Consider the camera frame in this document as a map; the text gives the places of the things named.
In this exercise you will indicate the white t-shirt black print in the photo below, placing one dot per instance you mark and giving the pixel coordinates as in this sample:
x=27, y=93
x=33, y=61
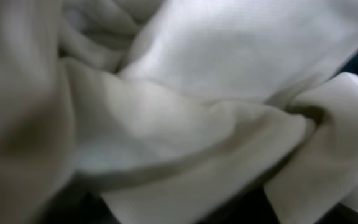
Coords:
x=178, y=111

